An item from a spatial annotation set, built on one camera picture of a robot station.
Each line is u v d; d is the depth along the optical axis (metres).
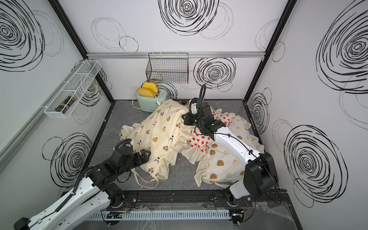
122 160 0.56
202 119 0.61
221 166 0.77
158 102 0.99
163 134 0.80
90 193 0.50
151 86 1.01
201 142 0.82
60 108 0.66
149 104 1.02
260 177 0.42
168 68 1.24
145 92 0.98
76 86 0.74
